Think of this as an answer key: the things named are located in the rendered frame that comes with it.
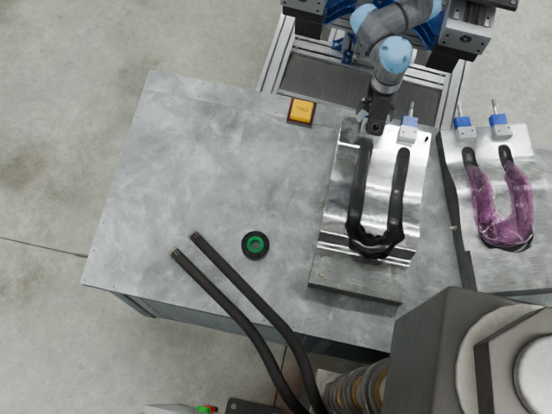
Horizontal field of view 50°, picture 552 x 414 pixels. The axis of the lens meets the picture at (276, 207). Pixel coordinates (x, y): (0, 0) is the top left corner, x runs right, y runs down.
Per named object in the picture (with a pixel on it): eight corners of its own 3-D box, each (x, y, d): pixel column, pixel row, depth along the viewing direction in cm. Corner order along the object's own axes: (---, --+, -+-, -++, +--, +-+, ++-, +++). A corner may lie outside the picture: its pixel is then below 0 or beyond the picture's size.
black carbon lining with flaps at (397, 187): (359, 140, 174) (364, 126, 165) (413, 152, 173) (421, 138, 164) (337, 254, 163) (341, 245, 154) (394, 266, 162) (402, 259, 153)
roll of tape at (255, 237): (239, 258, 169) (238, 255, 166) (244, 232, 172) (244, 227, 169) (266, 263, 169) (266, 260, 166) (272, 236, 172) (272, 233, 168)
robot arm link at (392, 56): (402, 26, 140) (421, 54, 138) (392, 52, 150) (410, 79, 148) (373, 39, 139) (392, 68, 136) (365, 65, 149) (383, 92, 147)
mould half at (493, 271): (434, 137, 182) (445, 121, 172) (518, 131, 183) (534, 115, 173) (464, 300, 167) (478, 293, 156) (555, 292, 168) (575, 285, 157)
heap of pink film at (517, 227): (458, 164, 173) (467, 154, 166) (518, 160, 174) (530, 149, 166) (475, 250, 165) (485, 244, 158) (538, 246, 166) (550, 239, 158)
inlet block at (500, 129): (481, 103, 183) (488, 95, 178) (498, 103, 183) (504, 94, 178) (489, 143, 179) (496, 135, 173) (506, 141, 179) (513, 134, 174)
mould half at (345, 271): (339, 128, 183) (345, 108, 170) (424, 145, 181) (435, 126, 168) (307, 286, 167) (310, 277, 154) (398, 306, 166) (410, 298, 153)
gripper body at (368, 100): (393, 91, 165) (402, 67, 154) (388, 118, 163) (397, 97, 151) (366, 85, 166) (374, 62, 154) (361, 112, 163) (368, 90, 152)
